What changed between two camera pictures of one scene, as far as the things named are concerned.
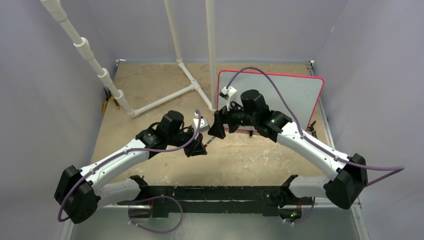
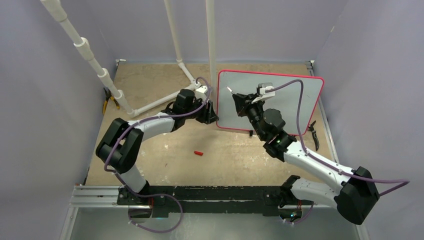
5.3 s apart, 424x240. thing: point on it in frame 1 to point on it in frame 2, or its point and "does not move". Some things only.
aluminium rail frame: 306,222 does not move
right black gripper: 217,128 to 243,102
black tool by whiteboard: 311,127 does not move
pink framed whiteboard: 296,96 does not move
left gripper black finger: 197,148 to 212,116
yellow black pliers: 108,96 does not move
